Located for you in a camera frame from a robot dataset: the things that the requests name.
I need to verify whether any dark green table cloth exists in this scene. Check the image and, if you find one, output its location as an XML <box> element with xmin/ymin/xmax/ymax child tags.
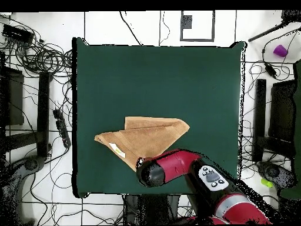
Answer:
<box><xmin>75</xmin><ymin>37</ymin><xmax>245</xmax><ymax>197</ymax></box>

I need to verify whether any thin black cable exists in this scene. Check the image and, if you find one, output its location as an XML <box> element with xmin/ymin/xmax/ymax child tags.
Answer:
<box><xmin>159</xmin><ymin>11</ymin><xmax>170</xmax><ymax>46</ymax></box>

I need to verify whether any thick black cable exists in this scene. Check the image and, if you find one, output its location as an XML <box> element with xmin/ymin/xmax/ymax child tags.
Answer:
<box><xmin>119</xmin><ymin>11</ymin><xmax>143</xmax><ymax>46</ymax></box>

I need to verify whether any black power strip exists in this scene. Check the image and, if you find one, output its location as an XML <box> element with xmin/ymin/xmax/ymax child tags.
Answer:
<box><xmin>52</xmin><ymin>108</ymin><xmax>72</xmax><ymax>148</ymax></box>

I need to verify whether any dark grey square plate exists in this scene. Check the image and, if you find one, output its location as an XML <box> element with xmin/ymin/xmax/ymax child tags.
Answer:
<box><xmin>180</xmin><ymin>15</ymin><xmax>193</xmax><ymax>29</ymax></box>

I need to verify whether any tan towel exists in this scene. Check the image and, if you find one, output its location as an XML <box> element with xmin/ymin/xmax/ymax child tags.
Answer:
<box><xmin>94</xmin><ymin>116</ymin><xmax>190</xmax><ymax>172</ymax></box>

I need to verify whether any dark green draped fabric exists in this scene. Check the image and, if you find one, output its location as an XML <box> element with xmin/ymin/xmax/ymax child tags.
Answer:
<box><xmin>279</xmin><ymin>59</ymin><xmax>301</xmax><ymax>201</ymax></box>

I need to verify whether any purple cup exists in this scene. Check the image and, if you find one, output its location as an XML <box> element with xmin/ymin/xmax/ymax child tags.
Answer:
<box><xmin>273</xmin><ymin>44</ymin><xmax>289</xmax><ymax>58</ymax></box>

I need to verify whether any black flat panel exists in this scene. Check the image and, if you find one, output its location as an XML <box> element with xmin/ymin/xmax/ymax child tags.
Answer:
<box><xmin>0</xmin><ymin>67</ymin><xmax>25</xmax><ymax>127</ymax></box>
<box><xmin>269</xmin><ymin>79</ymin><xmax>297</xmax><ymax>142</ymax></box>

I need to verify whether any black hub box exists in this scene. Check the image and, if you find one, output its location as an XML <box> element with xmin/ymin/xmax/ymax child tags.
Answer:
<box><xmin>2</xmin><ymin>24</ymin><xmax>35</xmax><ymax>44</ymax></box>

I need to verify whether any black power adapter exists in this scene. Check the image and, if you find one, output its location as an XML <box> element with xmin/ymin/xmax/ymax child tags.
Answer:
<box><xmin>264</xmin><ymin>62</ymin><xmax>277</xmax><ymax>79</ymax></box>

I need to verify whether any black cable tangle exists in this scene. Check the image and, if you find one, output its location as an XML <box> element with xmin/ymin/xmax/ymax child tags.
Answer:
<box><xmin>0</xmin><ymin>14</ymin><xmax>73</xmax><ymax>78</ymax></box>

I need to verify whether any black floor stand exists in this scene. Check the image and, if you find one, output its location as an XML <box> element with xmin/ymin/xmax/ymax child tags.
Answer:
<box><xmin>252</xmin><ymin>78</ymin><xmax>296</xmax><ymax>163</ymax></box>
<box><xmin>4</xmin><ymin>71</ymin><xmax>51</xmax><ymax>158</ymax></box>

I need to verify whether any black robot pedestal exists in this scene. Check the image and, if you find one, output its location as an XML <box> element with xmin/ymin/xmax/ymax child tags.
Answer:
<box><xmin>123</xmin><ymin>194</ymin><xmax>189</xmax><ymax>226</ymax></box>

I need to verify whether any dark grey curved device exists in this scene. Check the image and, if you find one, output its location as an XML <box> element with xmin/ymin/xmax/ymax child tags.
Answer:
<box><xmin>1</xmin><ymin>155</ymin><xmax>46</xmax><ymax>225</ymax></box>
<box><xmin>256</xmin><ymin>161</ymin><xmax>297</xmax><ymax>190</ymax></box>

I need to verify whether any lime green object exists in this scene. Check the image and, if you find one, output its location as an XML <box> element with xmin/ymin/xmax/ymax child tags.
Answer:
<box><xmin>260</xmin><ymin>178</ymin><xmax>275</xmax><ymax>188</ymax></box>

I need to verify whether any black rod stand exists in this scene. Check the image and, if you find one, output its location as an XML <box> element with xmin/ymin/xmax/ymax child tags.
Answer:
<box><xmin>248</xmin><ymin>9</ymin><xmax>301</xmax><ymax>43</ymax></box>

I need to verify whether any grey square frame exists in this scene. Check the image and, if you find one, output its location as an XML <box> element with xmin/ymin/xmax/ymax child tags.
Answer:
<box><xmin>180</xmin><ymin>10</ymin><xmax>215</xmax><ymax>42</ymax></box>

